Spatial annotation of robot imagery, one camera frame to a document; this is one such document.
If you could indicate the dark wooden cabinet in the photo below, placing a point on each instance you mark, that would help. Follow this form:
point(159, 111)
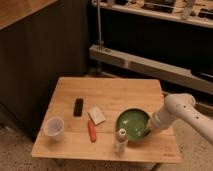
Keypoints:
point(34, 53)

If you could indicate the green ceramic bowl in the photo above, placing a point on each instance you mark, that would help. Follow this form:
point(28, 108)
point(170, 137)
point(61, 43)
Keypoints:
point(134, 121)

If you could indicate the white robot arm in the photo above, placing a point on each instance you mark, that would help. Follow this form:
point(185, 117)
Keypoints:
point(180, 106)

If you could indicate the black rectangular block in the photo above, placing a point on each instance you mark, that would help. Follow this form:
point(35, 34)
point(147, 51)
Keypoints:
point(78, 107)

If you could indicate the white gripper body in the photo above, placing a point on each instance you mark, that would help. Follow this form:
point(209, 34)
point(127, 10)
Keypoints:
point(149, 128)

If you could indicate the white plastic bottle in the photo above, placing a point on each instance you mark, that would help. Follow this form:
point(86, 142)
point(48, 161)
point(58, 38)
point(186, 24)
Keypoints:
point(120, 141)

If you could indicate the clear plastic cup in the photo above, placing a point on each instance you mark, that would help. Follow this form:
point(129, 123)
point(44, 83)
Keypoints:
point(54, 128)

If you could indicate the orange handled scraper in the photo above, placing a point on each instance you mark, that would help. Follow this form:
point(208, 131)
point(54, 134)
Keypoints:
point(96, 117)

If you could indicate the wooden table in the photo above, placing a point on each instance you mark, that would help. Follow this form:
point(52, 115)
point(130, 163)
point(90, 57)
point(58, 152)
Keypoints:
point(113, 96)

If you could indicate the metal shelf rack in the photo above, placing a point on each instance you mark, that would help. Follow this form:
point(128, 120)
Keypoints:
point(170, 40)

